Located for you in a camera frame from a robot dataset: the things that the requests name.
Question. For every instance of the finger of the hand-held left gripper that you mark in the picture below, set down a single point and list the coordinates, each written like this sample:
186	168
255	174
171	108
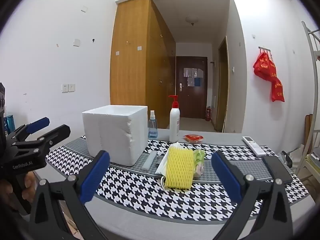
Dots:
37	125
57	133

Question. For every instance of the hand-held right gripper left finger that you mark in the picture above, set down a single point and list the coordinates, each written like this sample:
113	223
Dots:
96	177

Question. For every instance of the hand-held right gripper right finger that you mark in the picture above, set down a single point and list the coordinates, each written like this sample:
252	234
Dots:
226	175

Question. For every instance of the white foam box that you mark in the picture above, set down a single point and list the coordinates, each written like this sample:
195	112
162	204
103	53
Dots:
112	135

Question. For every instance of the yellow foam net sleeve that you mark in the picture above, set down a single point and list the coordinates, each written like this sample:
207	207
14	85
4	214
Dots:
178	167

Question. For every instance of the white paper tissue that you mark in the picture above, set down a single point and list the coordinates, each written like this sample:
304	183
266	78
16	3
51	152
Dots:
161	166

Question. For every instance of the person's left hand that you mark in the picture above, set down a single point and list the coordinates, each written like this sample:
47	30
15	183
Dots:
29	187

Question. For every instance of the teal bottle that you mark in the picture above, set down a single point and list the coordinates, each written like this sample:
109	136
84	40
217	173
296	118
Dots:
10	123

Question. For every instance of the green white plastic packet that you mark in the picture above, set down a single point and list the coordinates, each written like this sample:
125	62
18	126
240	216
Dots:
198	161

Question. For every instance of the white remote control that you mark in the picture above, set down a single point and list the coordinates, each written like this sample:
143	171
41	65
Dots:
253	146

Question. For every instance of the houndstooth table mat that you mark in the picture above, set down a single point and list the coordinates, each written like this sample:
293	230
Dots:
140	192

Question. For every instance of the red snack packet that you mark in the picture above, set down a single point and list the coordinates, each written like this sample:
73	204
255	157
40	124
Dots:
193	138

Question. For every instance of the white foam strip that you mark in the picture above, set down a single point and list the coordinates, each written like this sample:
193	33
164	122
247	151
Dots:
149	160

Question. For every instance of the red fire extinguisher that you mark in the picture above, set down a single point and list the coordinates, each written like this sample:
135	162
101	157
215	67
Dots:
208	113

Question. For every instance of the white pump bottle red cap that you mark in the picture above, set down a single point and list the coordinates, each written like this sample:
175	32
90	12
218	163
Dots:
174	125

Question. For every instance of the blue spray bottle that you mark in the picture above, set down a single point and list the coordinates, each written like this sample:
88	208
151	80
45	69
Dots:
152	130

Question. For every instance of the dark brown door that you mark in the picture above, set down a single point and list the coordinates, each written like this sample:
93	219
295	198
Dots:
200	100

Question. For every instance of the wooden side door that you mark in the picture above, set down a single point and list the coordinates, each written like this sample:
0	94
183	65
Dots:
222	92

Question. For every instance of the wooden boards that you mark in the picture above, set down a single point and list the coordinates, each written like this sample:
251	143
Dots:
308	130

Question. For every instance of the wooden wardrobe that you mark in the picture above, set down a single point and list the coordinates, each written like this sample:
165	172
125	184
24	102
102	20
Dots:
130	67

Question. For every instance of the blue door notice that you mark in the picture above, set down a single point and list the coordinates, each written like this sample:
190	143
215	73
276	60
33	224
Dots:
197	81

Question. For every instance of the red plastic bag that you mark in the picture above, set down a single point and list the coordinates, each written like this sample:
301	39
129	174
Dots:
266	70

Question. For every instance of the white metal bunk bed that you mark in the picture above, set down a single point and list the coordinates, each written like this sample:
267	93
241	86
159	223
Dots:
311	55

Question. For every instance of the ceiling lamp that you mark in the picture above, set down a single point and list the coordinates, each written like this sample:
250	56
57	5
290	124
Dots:
192	20

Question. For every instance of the white wall socket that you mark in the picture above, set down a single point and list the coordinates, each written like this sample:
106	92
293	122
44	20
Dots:
65	88

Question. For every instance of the white wall switch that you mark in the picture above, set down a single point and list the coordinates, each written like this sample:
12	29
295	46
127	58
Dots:
71	87
76	42

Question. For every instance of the white wall plate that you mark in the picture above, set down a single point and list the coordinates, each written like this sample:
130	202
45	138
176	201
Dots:
84	9

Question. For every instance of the metal wall hook rack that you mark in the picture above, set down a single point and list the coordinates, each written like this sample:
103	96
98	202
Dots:
265	48

